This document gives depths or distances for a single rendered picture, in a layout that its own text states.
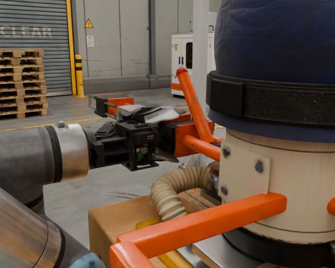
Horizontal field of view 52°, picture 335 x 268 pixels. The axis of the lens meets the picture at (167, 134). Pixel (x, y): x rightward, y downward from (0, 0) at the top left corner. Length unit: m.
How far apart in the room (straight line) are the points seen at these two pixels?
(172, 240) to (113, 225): 0.30
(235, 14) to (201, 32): 3.29
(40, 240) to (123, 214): 0.25
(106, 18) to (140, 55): 1.55
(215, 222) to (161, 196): 0.21
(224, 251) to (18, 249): 0.24
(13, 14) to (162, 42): 4.64
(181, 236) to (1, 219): 0.18
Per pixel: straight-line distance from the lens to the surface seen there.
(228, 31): 0.39
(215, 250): 0.46
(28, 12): 9.84
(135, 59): 11.12
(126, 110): 0.81
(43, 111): 7.36
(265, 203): 0.38
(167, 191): 0.54
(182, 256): 0.49
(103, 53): 10.61
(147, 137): 0.57
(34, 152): 0.52
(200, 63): 3.67
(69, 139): 0.53
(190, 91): 0.62
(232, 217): 0.35
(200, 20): 3.67
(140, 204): 0.67
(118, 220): 0.62
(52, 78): 9.97
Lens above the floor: 1.36
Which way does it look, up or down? 14 degrees down
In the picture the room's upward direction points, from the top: straight up
